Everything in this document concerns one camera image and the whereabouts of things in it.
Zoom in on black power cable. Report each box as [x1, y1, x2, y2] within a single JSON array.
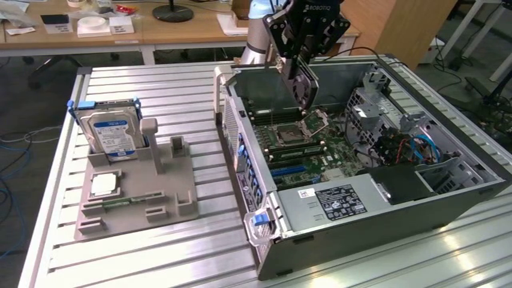
[[319, 46, 406, 67]]

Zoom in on brown cardboard box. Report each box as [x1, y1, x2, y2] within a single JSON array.
[[231, 0, 258, 21]]

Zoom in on hard disk in blue caddy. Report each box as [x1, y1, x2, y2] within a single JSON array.
[[67, 96, 144, 163]]

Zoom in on metal socket cover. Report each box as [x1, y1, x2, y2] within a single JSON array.
[[299, 109, 331, 142]]

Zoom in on black chair base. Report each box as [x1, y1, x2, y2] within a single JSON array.
[[22, 52, 82, 89]]

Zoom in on blue expansion slot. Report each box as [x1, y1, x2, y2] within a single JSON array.
[[271, 166, 318, 178]]

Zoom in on CPU socket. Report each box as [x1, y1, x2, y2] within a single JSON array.
[[274, 121, 311, 146]]

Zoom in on clear plastic bag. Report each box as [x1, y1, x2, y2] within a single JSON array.
[[0, 1, 39, 28]]

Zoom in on white floor cable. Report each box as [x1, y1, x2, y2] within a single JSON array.
[[0, 125, 63, 144]]

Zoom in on grey metal disk bay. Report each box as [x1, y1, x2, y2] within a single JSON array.
[[415, 155, 482, 194]]

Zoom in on grey parts rack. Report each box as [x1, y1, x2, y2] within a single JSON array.
[[74, 118, 200, 241]]

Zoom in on open PC case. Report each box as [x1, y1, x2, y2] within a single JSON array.
[[214, 53, 507, 281]]

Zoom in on white box with tape roll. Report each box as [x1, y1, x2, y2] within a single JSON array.
[[76, 16, 112, 38]]

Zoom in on white box with black top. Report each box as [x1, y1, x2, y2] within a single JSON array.
[[40, 14, 74, 34]]

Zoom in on perforated metal disk bay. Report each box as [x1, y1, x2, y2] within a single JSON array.
[[346, 70, 402, 145]]

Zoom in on blue expansion card retainer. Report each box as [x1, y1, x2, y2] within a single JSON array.
[[236, 133, 263, 208]]

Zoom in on black stand with cables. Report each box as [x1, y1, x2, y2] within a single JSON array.
[[466, 76, 512, 136]]

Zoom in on blue network cable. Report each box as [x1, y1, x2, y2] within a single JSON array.
[[0, 140, 34, 259]]

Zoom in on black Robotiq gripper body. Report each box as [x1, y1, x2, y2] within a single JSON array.
[[286, 0, 346, 20]]

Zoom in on silver CPU chip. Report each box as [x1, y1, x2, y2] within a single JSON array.
[[91, 174, 119, 194]]

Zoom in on red wire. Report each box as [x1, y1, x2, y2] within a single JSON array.
[[394, 136, 414, 163]]

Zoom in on grey power supply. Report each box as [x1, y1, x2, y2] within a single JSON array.
[[278, 175, 391, 233]]

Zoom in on small white labelled box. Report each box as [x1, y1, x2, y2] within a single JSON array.
[[108, 16, 134, 35]]

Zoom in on white desk frame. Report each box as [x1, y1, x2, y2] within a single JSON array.
[[435, 0, 512, 82]]

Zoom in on wooden cabinet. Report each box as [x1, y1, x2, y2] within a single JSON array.
[[339, 0, 459, 70]]

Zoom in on black plastic shroud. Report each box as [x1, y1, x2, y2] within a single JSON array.
[[370, 165, 439, 205]]

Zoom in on green motherboard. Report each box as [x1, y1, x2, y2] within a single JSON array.
[[243, 101, 370, 190]]

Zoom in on white foam sheets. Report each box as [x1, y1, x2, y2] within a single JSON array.
[[218, 13, 250, 37]]

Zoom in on installed RAM stick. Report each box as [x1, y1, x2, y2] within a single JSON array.
[[270, 145, 324, 157]]

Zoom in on black round lamp base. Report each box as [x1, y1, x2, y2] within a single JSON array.
[[151, 0, 195, 22]]

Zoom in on green RAM stick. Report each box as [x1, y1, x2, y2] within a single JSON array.
[[102, 194, 151, 208]]

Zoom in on blue wire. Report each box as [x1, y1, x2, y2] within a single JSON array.
[[411, 134, 442, 164]]

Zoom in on wooden desk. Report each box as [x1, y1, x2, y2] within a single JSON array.
[[0, 0, 362, 65]]

